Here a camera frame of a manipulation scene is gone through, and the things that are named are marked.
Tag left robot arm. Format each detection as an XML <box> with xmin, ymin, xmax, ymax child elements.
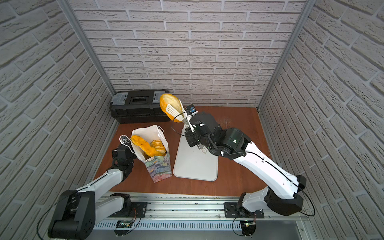
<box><xmin>48</xmin><ymin>135</ymin><xmax>137</xmax><ymax>240</ymax></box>

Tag white paper bag colourful bottom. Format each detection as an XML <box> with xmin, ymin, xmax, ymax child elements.
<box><xmin>122</xmin><ymin>125</ymin><xmax>172</xmax><ymax>183</ymax></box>

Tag black plastic toolbox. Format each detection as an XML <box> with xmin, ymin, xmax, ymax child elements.
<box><xmin>109</xmin><ymin>90</ymin><xmax>170</xmax><ymax>124</ymax></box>

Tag right small circuit board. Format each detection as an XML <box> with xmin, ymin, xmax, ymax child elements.
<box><xmin>240</xmin><ymin>221</ymin><xmax>257</xmax><ymax>237</ymax></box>

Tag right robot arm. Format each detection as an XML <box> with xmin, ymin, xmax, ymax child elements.
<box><xmin>160</xmin><ymin>94</ymin><xmax>307</xmax><ymax>218</ymax></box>

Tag long twisted bread top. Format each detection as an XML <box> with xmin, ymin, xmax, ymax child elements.
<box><xmin>131</xmin><ymin>135</ymin><xmax>163</xmax><ymax>157</ymax></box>

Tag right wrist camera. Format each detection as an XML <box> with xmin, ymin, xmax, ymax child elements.
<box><xmin>186</xmin><ymin>105</ymin><xmax>198</xmax><ymax>116</ymax></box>

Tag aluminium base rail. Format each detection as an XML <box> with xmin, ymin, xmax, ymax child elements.
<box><xmin>94</xmin><ymin>193</ymin><xmax>309</xmax><ymax>232</ymax></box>

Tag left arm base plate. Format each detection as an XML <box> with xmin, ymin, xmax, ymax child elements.
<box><xmin>120</xmin><ymin>202</ymin><xmax>148</xmax><ymax>218</ymax></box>

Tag white rectangular tray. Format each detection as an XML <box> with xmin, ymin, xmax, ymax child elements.
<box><xmin>173</xmin><ymin>136</ymin><xmax>219</xmax><ymax>182</ymax></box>

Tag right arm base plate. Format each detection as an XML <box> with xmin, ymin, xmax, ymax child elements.
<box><xmin>224</xmin><ymin>202</ymin><xmax>265</xmax><ymax>219</ymax></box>

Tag large oval crusty loaf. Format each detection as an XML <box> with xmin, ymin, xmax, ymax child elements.
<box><xmin>160</xmin><ymin>94</ymin><xmax>182</xmax><ymax>123</ymax></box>

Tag left small circuit board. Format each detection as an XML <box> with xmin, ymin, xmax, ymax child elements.
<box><xmin>114</xmin><ymin>221</ymin><xmax>136</xmax><ymax>237</ymax></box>

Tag small rectangular golden loaf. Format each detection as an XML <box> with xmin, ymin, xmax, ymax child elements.
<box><xmin>150</xmin><ymin>140</ymin><xmax>167</xmax><ymax>156</ymax></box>

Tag small circuit board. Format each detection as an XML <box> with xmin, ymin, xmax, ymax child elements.
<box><xmin>240</xmin><ymin>221</ymin><xmax>257</xmax><ymax>237</ymax></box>
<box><xmin>114</xmin><ymin>221</ymin><xmax>136</xmax><ymax>237</ymax></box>

